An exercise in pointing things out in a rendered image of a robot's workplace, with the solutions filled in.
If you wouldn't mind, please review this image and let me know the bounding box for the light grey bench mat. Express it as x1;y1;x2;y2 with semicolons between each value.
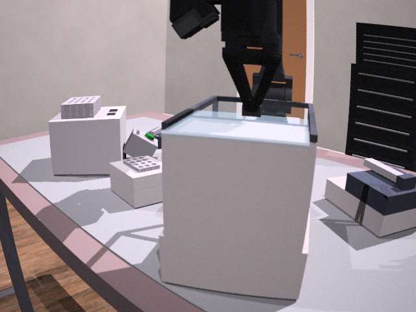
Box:
0;135;416;312

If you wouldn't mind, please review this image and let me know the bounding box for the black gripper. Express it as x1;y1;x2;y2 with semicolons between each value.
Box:
221;0;282;112

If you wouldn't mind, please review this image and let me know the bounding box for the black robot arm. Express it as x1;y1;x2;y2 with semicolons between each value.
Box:
170;0;293;101

